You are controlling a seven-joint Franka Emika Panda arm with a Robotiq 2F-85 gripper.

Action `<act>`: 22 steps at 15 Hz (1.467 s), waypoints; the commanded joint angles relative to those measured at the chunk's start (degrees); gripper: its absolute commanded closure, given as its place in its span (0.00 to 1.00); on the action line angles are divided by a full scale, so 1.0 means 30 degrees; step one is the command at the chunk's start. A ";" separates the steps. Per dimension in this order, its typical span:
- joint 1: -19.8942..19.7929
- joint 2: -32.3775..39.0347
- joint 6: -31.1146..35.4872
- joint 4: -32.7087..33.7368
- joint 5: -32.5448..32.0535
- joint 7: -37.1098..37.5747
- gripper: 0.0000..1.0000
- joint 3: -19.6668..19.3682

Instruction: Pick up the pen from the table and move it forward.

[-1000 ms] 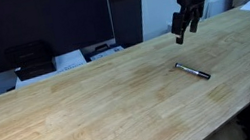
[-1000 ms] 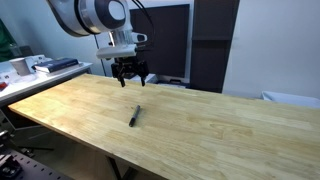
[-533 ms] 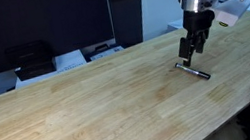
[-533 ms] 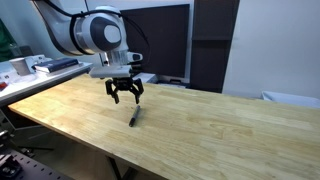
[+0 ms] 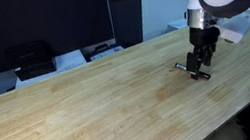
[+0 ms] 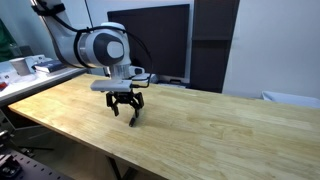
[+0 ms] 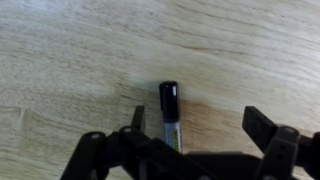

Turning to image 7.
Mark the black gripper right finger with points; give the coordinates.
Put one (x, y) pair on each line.
(280, 146)

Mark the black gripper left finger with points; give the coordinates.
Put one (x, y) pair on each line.
(133, 146)

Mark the black marker pen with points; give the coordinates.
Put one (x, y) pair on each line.
(170, 110)

